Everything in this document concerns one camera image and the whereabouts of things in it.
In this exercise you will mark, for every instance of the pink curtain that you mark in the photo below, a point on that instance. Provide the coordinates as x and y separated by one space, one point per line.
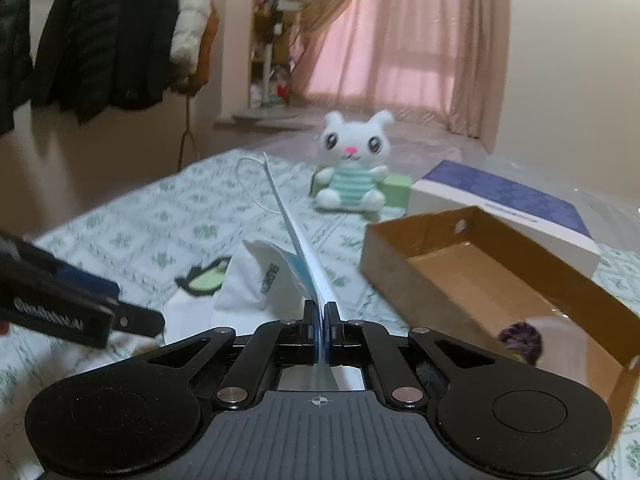
400 35

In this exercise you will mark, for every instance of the green and black cloth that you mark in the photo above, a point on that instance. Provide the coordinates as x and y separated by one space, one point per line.
202 280

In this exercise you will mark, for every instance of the blue face mask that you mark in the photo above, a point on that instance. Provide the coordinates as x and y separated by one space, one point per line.
292 232

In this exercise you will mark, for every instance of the purple fuzzy ball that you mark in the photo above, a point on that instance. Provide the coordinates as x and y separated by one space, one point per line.
522 342

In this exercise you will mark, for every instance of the dark hanging jacket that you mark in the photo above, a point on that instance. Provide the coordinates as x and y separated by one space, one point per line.
12 45

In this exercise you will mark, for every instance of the green carton box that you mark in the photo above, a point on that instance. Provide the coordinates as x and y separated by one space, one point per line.
398 190

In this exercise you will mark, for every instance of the white plush bunny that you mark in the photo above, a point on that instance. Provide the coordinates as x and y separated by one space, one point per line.
355 135

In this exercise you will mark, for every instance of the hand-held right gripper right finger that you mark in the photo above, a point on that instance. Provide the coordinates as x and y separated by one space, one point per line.
331 330

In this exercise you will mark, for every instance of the brown cardboard box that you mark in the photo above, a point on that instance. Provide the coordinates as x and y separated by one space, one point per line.
390 260

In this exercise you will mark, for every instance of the cluttered wooden shelf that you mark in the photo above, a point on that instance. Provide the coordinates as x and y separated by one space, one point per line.
270 25

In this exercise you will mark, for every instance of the purple and white box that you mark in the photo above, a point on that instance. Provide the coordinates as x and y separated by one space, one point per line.
500 190

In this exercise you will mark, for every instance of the white face mask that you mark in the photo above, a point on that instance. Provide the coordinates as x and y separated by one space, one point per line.
250 280

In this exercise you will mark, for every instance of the wooden coat stand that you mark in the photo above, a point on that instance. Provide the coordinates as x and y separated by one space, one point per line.
189 130

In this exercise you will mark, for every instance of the standing fan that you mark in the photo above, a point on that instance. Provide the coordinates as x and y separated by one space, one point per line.
325 5

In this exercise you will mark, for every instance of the black puffer jacket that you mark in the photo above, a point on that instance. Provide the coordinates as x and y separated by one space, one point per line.
100 35

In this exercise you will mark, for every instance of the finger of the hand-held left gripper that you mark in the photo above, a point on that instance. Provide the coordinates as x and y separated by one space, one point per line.
80 276
140 321

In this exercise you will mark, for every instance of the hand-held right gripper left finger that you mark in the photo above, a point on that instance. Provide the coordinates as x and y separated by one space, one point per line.
311 327

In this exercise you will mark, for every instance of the white puffer jacket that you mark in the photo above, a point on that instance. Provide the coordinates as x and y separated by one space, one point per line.
192 10

